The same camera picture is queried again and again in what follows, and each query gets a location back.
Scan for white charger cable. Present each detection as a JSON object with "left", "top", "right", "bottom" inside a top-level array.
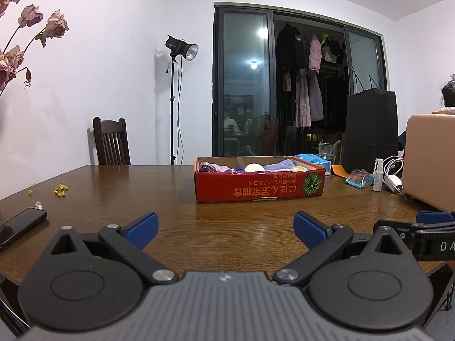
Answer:
[{"left": 383, "top": 154, "right": 408, "bottom": 195}]

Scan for red cardboard box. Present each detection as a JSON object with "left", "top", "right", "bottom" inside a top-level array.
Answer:
[{"left": 194, "top": 155, "right": 326, "bottom": 203}]

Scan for dark wooden chair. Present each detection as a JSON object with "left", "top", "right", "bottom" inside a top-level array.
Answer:
[
  {"left": 260, "top": 119, "right": 280, "bottom": 157},
  {"left": 93, "top": 117, "right": 131, "bottom": 166}
]

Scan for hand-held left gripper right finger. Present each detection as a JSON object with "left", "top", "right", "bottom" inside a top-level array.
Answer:
[{"left": 273, "top": 211, "right": 415, "bottom": 286}]

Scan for white spray bottle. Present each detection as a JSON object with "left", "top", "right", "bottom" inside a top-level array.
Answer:
[{"left": 373, "top": 158, "right": 384, "bottom": 192}]

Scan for studio light on stand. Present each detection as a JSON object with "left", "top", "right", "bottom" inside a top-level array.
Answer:
[{"left": 164, "top": 35, "right": 199, "bottom": 166}]

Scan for black smartphone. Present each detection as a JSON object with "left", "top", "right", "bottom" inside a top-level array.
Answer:
[{"left": 0, "top": 208, "right": 48, "bottom": 249}]

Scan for lavender drawstring pouch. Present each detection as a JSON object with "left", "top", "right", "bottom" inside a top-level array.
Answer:
[{"left": 264, "top": 159, "right": 296, "bottom": 172}]

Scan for purple satin scrunchie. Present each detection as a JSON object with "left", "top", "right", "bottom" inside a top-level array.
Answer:
[{"left": 199, "top": 162, "right": 231, "bottom": 173}]

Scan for scattered yellow flower petals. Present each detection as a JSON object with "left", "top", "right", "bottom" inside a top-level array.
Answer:
[{"left": 26, "top": 184, "right": 69, "bottom": 197}]

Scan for hanging clothes rack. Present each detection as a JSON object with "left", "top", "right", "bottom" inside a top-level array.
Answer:
[{"left": 213, "top": 2, "right": 388, "bottom": 166}]

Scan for black paper bag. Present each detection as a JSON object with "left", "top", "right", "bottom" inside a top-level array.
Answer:
[{"left": 341, "top": 89, "right": 399, "bottom": 164}]

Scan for dried pink roses bouquet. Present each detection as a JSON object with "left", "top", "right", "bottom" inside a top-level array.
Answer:
[{"left": 0, "top": 0, "right": 69, "bottom": 95}]

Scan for black hanging coat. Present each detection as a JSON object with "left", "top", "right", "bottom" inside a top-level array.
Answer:
[{"left": 275, "top": 23, "right": 308, "bottom": 75}]

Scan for small blue and red packet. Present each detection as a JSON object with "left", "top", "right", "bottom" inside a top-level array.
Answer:
[{"left": 345, "top": 169, "right": 375, "bottom": 188}]

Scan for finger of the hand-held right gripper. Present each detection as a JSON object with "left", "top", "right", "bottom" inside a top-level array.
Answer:
[
  {"left": 373, "top": 219, "right": 419, "bottom": 246},
  {"left": 416, "top": 212, "right": 455, "bottom": 224}
]

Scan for large patterned blue tissue pack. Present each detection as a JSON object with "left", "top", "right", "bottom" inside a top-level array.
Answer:
[{"left": 292, "top": 153, "right": 332, "bottom": 176}]

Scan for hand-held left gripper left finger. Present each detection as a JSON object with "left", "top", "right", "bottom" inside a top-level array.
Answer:
[{"left": 41, "top": 212, "right": 178, "bottom": 286}]

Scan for clear drinking glass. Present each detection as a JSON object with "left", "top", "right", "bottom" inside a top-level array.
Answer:
[{"left": 319, "top": 143, "right": 338, "bottom": 166}]

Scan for mauve hanging coat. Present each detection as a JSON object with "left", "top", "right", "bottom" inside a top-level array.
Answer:
[{"left": 294, "top": 69, "right": 325, "bottom": 128}]

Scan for pink hanging jacket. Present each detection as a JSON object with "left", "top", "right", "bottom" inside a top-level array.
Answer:
[{"left": 309, "top": 34, "right": 323, "bottom": 75}]

